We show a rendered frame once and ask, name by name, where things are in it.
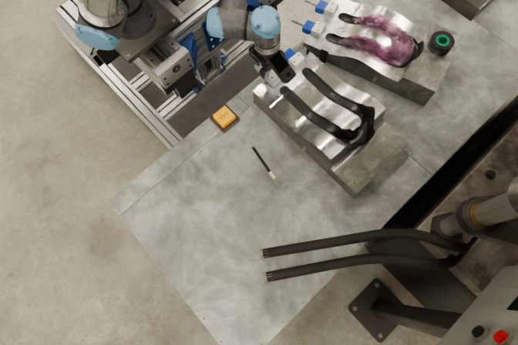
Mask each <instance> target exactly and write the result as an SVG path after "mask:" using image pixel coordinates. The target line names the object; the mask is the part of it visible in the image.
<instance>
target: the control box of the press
mask: <svg viewBox="0 0 518 345"><path fill-rule="evenodd" d="M348 310H349V311H350V312H351V314H352V315H353V316H354V317H355V318H356V319H357V320H358V321H359V322H360V323H361V325H362V326H363V327H364V328H365V329H366V330H367V331H368V332H369V333H370V334H371V335H372V336H373V337H374V338H375V339H376V340H377V341H378V342H379V343H382V342H383V341H384V340H385V339H386V338H387V337H388V335H389V334H390V333H391V332H392V331H393V330H394V329H395V328H396V327H397V326H398V325H401V326H404V327H408V328H410V329H414V330H418V331H420V332H423V333H427V334H430V335H433V336H435V337H439V338H442V339H441V340H440V341H439V342H438V343H437V344H436V345H518V263H516V265H515V266H504V267H503V268H502V269H501V270H500V271H499V272H498V273H497V275H496V276H495V277H494V278H493V280H492V281H491V282H490V283H489V284H488V285H487V287H486V288H485V289H484V290H483V291H482V292H481V294H480V295H478V297H477V298H476V299H475V300H474V301H473V303H472V304H471V305H470V306H469V307H468V309H467V310H466V311H465V312H464V313H454V312H449V311H443V310H434V309H428V308H422V307H417V306H407V305H404V304H403V303H402V302H401V301H400V300H399V299H398V298H397V297H396V296H395V295H394V294H393V293H392V292H391V291H390V290H389V289H388V288H387V287H386V286H385V285H384V284H383V282H382V281H381V280H379V279H377V278H375V279H374V280H373V281H371V282H370V284H369V285H368V286H367V287H366V288H365V289H364V290H363V291H362V292H361V293H360V294H359V295H358V296H357V297H356V298H355V299H354V301H353V302H352V303H351V304H350V305H349V306H348Z"/></svg>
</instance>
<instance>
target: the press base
mask: <svg viewBox="0 0 518 345"><path fill-rule="evenodd" d="M516 120H518V96H517V97H516V98H515V99H514V100H513V101H512V102H511V103H510V104H509V105H508V106H507V107H506V108H505V109H504V110H503V111H502V112H501V113H500V114H499V115H498V116H497V117H496V118H495V119H494V120H493V121H492V122H491V123H490V124H489V125H488V126H487V127H486V128H485V129H484V130H483V131H482V132H481V133H480V134H479V135H478V136H477V137H476V138H475V139H474V140H473V141H472V142H471V143H470V144H469V145H468V146H467V147H466V148H465V149H464V150H463V151H462V153H461V154H460V155H459V156H458V157H457V158H456V159H455V160H454V161H453V162H452V163H451V164H450V165H449V166H448V167H447V168H446V169H445V170H444V171H443V172H442V173H441V174H440V175H439V176H438V177H437V178H436V179H435V180H434V181H433V182H432V184H431V185H430V186H429V187H428V188H427V189H426V190H425V191H424V192H423V193H422V194H421V195H420V196H419V197H418V198H417V199H416V200H415V201H414V202H413V203H412V204H411V205H410V206H409V207H408V208H407V209H406V210H405V211H404V212H403V213H402V214H401V216H400V217H399V218H398V219H397V220H396V221H395V222H394V223H393V224H392V225H391V226H390V227H389V228H408V229H413V228H414V227H415V226H416V225H417V224H418V223H419V222H420V221H421V220H422V219H423V218H424V217H425V215H426V214H427V213H428V212H429V211H430V210H431V209H432V208H433V207H434V206H435V205H436V204H437V203H438V202H439V201H440V200H441V199H442V197H444V195H445V194H447V192H448V191H450V190H451V188H453V187H454V185H455V184H457V182H458V181H459V180H460V179H461V178H462V177H463V176H464V175H465V174H466V173H467V172H468V171H469V170H470V169H471V168H472V167H473V166H474V165H475V163H476V162H477V161H478V160H479V159H480V158H481V157H482V156H483V155H484V154H485V153H486V152H487V151H488V150H489V149H490V148H491V147H492V145H493V144H494V143H495V142H496V141H497V140H498V139H499V138H500V137H501V136H502V135H503V134H504V133H505V132H506V131H507V130H508V129H509V127H511V125H512V124H514V122H515V121H516ZM368 251H369V252H370V253H390V254H399V255H405V256H414V257H421V258H428V259H437V258H436V257H435V256H434V255H433V254H431V253H430V252H429V251H428V250H427V249H426V248H425V247H424V246H423V245H422V244H421V243H420V242H419V241H418V240H416V239H404V238H391V239H378V240H376V241H375V242H374V243H373V244H372V245H371V246H370V247H369V248H368ZM381 264H382V263H381ZM382 265H383V266H384V267H385V268H386V269H387V270H388V271H389V272H390V273H391V274H392V275H393V276H394V277H395V278H396V279H397V280H398V281H399V282H400V283H401V284H402V285H403V286H404V287H405V288H406V289H407V290H408V291H409V292H410V293H411V294H412V295H413V296H414V297H415V298H416V299H417V300H418V301H419V302H420V303H421V304H422V305H423V306H424V307H425V308H428V309H434V310H443V311H449V312H454V313H464V312H465V311H466V310H467V309H468V307H469V306H470V305H471V304H472V303H473V301H474V300H475V299H476V298H477V296H476V295H475V294H474V293H473V292H472V291H471V290H470V289H469V288H468V287H467V286H466V285H465V284H464V283H462V282H461V281H460V280H459V279H458V278H457V277H456V276H455V275H454V274H453V273H452V272H451V271H450V270H449V269H448V268H447V269H441V270H432V269H423V268H416V267H411V266H401V265H394V264H382Z"/></svg>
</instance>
